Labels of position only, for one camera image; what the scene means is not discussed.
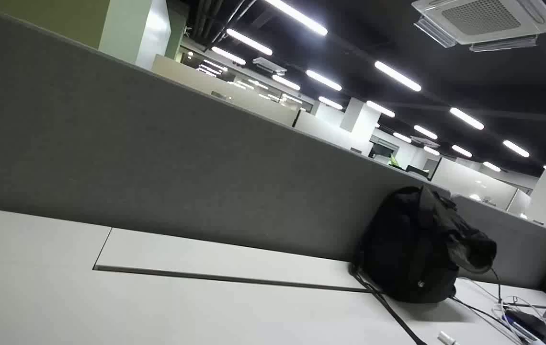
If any white ceiling air conditioner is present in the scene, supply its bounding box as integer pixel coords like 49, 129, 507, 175
413, 0, 546, 51

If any black backpack strap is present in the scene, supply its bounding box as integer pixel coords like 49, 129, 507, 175
349, 265, 430, 345

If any black backpack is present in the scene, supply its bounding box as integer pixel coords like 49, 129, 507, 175
349, 185, 499, 304

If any black cable on desk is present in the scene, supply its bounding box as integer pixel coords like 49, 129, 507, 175
451, 265, 546, 345

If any grey desk divider panel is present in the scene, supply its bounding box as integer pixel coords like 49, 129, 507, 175
0, 11, 546, 290

